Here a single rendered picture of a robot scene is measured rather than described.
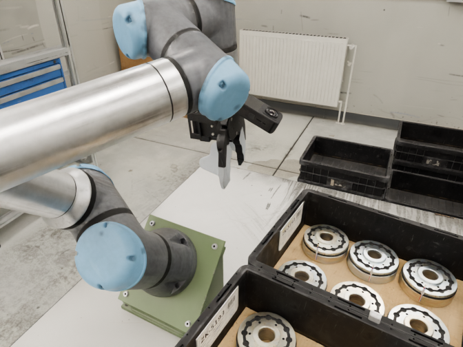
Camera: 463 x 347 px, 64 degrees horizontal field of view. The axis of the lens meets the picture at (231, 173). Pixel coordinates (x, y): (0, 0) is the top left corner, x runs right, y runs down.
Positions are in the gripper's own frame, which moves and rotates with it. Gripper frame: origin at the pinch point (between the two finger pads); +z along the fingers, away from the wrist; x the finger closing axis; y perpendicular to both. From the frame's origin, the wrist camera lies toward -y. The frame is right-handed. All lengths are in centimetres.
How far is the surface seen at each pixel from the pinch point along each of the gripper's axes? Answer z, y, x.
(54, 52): 10, 154, -105
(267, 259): 17.1, -8.0, 5.0
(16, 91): 23, 158, -76
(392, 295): 23.5, -33.1, 0.7
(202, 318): 10.7, -3.8, 26.0
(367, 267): 20.5, -27.6, -2.6
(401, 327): 12.7, -33.1, 16.1
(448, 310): 24.0, -43.3, 0.5
